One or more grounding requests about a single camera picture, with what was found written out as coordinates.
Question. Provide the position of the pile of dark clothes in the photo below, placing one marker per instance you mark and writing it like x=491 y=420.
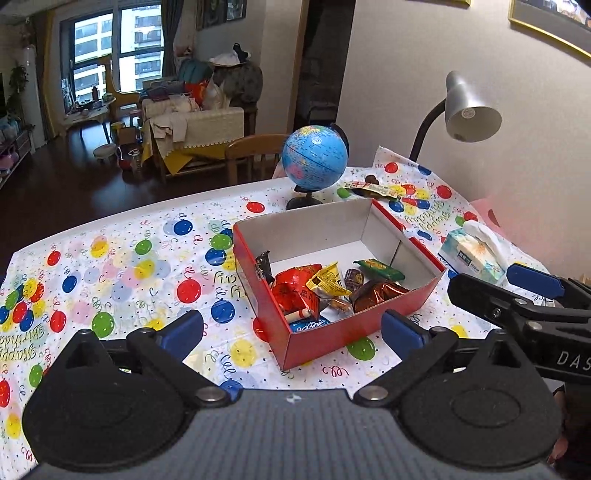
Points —
x=244 y=78

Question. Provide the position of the large gold framed picture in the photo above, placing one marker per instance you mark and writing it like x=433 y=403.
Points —
x=554 y=21

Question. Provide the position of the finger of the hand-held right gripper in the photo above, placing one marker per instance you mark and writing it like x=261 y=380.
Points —
x=489 y=300
x=535 y=279

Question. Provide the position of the red cardboard box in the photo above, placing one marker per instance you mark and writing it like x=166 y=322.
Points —
x=268 y=314

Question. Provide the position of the black snack packet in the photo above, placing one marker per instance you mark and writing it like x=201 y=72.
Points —
x=264 y=266

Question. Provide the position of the tall green plant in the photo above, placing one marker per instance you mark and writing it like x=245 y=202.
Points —
x=17 y=87

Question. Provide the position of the small round stool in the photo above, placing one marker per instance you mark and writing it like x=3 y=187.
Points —
x=105 y=150

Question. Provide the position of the silver desk lamp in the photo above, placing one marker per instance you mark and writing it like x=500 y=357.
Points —
x=471 y=115

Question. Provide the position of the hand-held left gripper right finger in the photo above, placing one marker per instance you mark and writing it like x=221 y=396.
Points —
x=404 y=333

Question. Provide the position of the brown foil candy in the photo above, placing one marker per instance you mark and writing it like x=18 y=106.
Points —
x=354 y=279

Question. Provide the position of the yellow green snack packet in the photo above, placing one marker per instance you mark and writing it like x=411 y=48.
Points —
x=369 y=190

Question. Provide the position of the balloon print tablecloth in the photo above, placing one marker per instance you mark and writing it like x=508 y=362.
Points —
x=138 y=286

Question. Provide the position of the white snack packet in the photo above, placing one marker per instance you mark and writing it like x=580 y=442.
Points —
x=300 y=314

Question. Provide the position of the dark framed wall picture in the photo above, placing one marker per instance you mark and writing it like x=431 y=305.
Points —
x=213 y=11
x=235 y=8

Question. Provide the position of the sofa with cream cover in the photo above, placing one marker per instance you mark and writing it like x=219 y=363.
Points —
x=212 y=129

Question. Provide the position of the red snack packet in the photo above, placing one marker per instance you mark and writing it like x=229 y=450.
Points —
x=293 y=288

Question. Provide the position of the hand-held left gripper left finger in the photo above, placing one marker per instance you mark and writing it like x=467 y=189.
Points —
x=180 y=333

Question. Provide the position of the grey and yellow curtain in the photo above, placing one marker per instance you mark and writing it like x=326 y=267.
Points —
x=53 y=74

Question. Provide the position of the clear snack packet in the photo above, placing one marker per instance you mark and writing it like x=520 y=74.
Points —
x=337 y=305

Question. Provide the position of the dark television cabinet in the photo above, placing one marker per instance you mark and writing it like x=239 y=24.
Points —
x=14 y=157

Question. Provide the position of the round coffee table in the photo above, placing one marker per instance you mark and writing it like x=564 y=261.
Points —
x=85 y=115

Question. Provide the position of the blue globe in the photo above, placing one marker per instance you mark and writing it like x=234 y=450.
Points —
x=314 y=157

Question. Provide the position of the large window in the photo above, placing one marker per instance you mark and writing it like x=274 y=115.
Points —
x=111 y=41

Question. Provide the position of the gold snack packet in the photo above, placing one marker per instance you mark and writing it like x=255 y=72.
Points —
x=328 y=279

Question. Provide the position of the blue snack packet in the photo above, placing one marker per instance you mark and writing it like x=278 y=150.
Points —
x=309 y=325

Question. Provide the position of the small gold framed picture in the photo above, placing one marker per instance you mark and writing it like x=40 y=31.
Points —
x=457 y=2

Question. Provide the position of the tissue box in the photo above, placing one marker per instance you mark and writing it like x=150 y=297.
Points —
x=466 y=256

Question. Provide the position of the white tower air conditioner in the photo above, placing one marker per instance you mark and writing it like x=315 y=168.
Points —
x=33 y=92

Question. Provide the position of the small brown candy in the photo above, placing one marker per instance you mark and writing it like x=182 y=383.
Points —
x=371 y=179

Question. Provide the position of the copper foil snack packet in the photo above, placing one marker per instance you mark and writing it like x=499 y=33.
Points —
x=381 y=295

